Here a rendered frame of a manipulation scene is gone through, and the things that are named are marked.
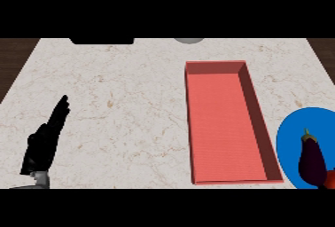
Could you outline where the dark purple eggplant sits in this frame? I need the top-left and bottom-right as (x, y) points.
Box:
(297, 128), (329, 188)

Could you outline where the red cardboard box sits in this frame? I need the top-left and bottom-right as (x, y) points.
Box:
(183, 60), (285, 186)

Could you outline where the grey round object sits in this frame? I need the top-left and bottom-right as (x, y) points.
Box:
(173, 37), (206, 45)

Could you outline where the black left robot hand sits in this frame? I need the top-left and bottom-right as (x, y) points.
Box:
(20, 94), (73, 176)

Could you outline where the red tomato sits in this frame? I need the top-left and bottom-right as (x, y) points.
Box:
(322, 168), (335, 190)

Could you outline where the blue plate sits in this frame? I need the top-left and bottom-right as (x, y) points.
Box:
(275, 106), (335, 190)

